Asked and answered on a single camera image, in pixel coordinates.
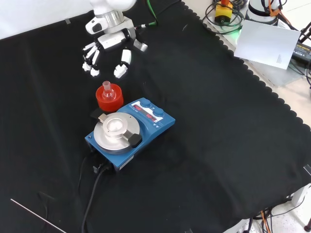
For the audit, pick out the yellow stop button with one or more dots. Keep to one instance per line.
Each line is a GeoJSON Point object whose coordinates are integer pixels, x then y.
{"type": "Point", "coordinates": [223, 12]}

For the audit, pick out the blue-base heater with steel plate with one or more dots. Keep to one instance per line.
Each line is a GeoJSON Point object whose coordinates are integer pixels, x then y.
{"type": "Point", "coordinates": [145, 131]}

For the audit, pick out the clear round-bottom flask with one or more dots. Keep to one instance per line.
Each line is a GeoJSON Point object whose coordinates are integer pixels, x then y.
{"type": "Point", "coordinates": [107, 93]}

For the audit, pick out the grey tape piece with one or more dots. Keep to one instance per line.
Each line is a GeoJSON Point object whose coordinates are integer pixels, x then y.
{"type": "Point", "coordinates": [67, 21]}
{"type": "Point", "coordinates": [308, 169]}

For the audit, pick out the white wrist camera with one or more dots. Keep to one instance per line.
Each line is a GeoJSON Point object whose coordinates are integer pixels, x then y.
{"type": "Point", "coordinates": [94, 26]}

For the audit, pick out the pale board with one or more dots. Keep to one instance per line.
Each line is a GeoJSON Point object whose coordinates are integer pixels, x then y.
{"type": "Point", "coordinates": [264, 43]}

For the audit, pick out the black bench cloth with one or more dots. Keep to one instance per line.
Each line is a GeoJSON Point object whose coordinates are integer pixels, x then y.
{"type": "Point", "coordinates": [206, 145]}

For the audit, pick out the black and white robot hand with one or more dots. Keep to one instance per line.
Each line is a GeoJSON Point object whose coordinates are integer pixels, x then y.
{"type": "Point", "coordinates": [110, 40]}

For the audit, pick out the thin rod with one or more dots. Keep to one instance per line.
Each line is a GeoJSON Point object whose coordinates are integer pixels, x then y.
{"type": "Point", "coordinates": [36, 215]}

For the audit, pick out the black power adapter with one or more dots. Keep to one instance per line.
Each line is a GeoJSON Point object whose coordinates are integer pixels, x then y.
{"type": "Point", "coordinates": [302, 52]}

